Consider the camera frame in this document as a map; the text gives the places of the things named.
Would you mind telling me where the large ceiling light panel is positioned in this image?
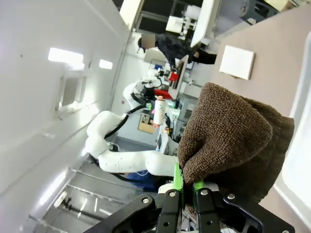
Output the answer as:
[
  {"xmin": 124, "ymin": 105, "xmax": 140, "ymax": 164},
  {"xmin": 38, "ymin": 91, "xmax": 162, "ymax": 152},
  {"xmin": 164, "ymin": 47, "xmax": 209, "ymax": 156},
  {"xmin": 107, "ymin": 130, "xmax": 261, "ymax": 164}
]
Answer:
[{"xmin": 48, "ymin": 47, "xmax": 85, "ymax": 65}]

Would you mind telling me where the brown terry cloth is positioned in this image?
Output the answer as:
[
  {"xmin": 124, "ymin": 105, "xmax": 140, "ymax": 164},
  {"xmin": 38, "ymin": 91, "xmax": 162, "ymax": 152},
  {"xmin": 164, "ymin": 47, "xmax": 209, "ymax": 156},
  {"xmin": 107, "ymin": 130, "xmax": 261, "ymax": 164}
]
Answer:
[{"xmin": 177, "ymin": 82, "xmax": 295, "ymax": 205}]

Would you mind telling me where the ceiling air conditioner vent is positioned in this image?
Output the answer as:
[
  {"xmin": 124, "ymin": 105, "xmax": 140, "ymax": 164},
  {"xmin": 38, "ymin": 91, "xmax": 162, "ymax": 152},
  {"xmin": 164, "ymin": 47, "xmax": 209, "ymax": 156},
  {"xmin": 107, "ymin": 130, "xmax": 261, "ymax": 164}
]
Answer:
[{"xmin": 54, "ymin": 69, "xmax": 87, "ymax": 115}]

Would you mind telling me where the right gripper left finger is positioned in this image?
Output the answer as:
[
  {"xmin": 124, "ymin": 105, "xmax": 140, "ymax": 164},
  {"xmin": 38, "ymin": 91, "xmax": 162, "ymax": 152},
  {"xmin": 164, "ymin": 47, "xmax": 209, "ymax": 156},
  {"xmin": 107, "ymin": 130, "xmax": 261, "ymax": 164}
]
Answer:
[{"xmin": 85, "ymin": 163, "xmax": 184, "ymax": 233}]

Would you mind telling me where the blue fabric item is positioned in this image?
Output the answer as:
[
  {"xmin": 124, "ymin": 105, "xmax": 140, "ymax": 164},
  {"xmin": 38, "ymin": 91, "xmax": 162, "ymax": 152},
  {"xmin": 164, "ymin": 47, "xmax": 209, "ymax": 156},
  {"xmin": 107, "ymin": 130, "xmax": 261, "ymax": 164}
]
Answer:
[{"xmin": 125, "ymin": 169, "xmax": 160, "ymax": 193}]

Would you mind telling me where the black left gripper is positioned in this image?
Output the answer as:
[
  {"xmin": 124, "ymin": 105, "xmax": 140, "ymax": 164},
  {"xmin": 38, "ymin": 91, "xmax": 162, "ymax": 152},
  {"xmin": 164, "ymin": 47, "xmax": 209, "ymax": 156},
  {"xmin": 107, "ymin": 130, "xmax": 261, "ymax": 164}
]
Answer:
[{"xmin": 142, "ymin": 86, "xmax": 156, "ymax": 109}]

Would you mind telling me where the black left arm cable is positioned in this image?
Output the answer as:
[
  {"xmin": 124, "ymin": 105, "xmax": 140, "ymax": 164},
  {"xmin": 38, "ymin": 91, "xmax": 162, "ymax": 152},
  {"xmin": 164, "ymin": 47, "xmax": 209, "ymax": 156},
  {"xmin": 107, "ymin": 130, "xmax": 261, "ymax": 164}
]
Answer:
[{"xmin": 104, "ymin": 92, "xmax": 148, "ymax": 141}]

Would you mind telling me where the white lint roller stand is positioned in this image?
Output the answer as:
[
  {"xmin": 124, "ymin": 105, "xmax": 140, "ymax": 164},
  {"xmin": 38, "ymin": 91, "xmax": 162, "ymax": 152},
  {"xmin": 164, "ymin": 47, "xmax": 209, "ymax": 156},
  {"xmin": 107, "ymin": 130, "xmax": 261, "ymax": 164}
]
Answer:
[{"xmin": 219, "ymin": 45, "xmax": 257, "ymax": 81}]

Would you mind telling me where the small ceiling light panel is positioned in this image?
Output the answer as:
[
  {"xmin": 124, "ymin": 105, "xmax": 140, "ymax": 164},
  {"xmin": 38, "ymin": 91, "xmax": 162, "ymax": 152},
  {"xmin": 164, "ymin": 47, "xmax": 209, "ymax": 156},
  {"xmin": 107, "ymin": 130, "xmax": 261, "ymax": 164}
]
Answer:
[{"xmin": 98, "ymin": 59, "xmax": 114, "ymax": 69}]

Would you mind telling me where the white background table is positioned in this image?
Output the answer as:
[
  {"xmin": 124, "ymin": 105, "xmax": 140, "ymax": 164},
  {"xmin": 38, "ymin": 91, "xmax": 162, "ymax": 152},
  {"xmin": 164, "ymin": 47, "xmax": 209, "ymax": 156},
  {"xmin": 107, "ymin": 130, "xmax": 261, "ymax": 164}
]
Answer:
[{"xmin": 190, "ymin": 0, "xmax": 221, "ymax": 49}]

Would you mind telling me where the wood edged background desk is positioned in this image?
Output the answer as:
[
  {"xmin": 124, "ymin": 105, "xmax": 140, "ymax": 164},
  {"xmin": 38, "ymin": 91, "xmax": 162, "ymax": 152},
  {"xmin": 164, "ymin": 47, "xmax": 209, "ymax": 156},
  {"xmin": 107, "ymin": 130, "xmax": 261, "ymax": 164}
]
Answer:
[{"xmin": 167, "ymin": 54, "xmax": 190, "ymax": 100}]

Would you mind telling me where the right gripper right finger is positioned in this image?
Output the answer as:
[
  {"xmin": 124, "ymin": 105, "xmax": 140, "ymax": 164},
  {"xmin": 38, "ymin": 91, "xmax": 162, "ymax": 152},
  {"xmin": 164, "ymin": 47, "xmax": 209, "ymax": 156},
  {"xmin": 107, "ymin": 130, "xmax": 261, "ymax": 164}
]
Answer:
[{"xmin": 193, "ymin": 179, "xmax": 296, "ymax": 233}]

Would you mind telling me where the person in dark jacket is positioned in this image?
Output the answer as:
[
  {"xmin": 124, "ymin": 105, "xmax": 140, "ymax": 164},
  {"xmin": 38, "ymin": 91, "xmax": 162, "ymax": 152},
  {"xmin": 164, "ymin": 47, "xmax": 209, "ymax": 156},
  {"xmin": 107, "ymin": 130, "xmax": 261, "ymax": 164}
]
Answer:
[{"xmin": 137, "ymin": 32, "xmax": 218, "ymax": 66}]

